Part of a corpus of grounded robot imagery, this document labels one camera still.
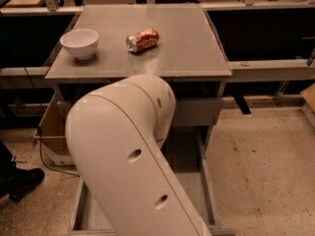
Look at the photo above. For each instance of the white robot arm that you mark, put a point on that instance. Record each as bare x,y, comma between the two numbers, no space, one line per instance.
114,135

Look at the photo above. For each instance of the grey drawer cabinet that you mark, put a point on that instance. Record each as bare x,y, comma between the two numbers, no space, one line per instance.
188,55

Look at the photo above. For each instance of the white ceramic bowl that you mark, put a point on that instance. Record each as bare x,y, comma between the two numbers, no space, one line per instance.
80,43

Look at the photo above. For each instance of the black shoe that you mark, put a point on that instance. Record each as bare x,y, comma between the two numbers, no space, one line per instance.
16,182

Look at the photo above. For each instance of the open grey middle drawer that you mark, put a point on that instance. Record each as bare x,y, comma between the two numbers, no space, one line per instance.
185,153

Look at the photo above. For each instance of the crushed orange soda can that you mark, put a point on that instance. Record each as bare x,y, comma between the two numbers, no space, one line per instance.
142,40

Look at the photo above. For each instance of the cardboard box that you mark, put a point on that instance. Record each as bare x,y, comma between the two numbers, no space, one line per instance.
51,133

